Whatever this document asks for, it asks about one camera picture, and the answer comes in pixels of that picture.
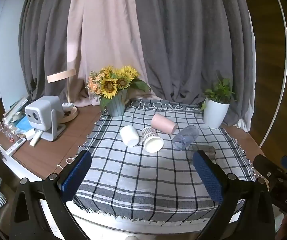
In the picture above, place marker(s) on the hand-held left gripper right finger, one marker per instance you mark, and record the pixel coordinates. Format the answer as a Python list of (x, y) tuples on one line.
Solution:
[(207, 180)]

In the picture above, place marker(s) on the blue cloth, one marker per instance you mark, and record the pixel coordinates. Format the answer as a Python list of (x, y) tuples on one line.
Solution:
[(23, 125)]

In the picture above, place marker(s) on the pink curtain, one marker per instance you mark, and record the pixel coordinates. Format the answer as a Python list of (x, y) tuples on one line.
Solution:
[(103, 42)]

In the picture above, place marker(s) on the grey white projector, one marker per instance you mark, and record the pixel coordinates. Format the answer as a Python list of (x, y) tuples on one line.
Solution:
[(44, 115)]

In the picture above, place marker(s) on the white cup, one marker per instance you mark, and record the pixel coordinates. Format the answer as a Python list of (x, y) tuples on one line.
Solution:
[(129, 135)]

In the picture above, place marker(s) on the patterned paper cup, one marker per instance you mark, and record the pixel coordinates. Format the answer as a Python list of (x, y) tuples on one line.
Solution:
[(152, 140)]

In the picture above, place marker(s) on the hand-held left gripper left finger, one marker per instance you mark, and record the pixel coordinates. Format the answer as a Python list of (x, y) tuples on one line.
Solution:
[(76, 176)]

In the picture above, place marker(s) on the pink cup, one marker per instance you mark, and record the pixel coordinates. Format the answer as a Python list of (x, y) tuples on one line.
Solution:
[(163, 125)]

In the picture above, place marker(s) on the green plant in white pot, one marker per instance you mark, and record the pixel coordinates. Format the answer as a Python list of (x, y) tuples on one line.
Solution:
[(217, 105)]

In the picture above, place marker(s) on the grey curtain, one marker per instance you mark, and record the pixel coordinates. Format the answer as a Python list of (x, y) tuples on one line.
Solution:
[(46, 42), (196, 50)]

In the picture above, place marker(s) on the white remote control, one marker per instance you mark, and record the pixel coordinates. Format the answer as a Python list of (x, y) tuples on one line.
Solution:
[(15, 146)]

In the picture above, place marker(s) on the sunflower bouquet in ribbed pot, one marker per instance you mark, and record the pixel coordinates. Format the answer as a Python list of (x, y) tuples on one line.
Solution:
[(114, 90)]

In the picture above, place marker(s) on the checkered grey white cloth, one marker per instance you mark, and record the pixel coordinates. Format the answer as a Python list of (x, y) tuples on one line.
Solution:
[(146, 175)]

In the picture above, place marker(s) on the clear bluish plastic cup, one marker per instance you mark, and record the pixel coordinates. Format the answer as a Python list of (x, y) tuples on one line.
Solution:
[(184, 137)]

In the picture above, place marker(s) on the white stick-shaped device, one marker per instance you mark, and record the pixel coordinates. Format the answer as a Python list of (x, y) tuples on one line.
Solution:
[(36, 138)]

